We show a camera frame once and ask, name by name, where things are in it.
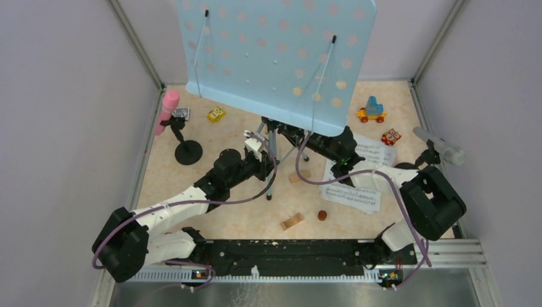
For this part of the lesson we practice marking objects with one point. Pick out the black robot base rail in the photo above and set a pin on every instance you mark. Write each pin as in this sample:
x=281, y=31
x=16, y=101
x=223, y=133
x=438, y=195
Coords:
x=297, y=258

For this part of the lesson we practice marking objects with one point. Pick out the red owl toy block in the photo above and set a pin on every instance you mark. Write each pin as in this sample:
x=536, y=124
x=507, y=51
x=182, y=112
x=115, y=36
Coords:
x=390, y=137

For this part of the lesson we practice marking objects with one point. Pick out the brown wooden cylinder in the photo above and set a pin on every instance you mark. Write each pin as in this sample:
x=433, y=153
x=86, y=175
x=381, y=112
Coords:
x=322, y=215

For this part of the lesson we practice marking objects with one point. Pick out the yellow owl toy block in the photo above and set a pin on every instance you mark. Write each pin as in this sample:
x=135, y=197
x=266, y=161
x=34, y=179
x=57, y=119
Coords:
x=216, y=114

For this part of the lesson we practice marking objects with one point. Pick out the small grey picture card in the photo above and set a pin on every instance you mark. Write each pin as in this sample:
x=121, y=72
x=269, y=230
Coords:
x=182, y=112

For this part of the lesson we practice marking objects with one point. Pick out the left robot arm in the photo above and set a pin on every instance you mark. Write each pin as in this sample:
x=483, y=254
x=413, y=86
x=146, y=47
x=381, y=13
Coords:
x=132, y=240

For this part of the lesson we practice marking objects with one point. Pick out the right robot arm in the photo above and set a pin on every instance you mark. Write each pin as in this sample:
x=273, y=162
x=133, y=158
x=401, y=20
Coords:
x=429, y=203

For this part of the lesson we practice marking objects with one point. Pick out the wooden block near stand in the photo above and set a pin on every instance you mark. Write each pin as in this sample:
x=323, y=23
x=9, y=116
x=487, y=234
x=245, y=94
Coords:
x=295, y=177

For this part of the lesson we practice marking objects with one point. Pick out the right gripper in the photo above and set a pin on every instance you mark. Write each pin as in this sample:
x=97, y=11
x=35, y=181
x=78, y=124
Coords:
x=293, y=133

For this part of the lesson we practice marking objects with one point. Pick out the pink microphone on stand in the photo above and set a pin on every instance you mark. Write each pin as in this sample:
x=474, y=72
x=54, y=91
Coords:
x=187, y=152

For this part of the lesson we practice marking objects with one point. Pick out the grey microphone on stand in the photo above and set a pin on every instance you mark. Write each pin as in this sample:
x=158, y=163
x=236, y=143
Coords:
x=438, y=150

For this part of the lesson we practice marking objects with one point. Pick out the wooden arch block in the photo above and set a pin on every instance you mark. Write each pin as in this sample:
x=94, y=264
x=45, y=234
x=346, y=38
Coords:
x=292, y=221

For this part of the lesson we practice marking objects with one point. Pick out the light blue music stand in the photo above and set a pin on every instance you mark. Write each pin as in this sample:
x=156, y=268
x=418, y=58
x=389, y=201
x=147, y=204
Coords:
x=295, y=62

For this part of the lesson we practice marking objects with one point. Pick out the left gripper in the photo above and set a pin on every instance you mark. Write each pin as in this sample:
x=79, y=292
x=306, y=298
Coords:
x=265, y=167

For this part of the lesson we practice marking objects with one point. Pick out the blue toy car blocks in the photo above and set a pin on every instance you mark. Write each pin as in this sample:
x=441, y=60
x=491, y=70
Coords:
x=372, y=111

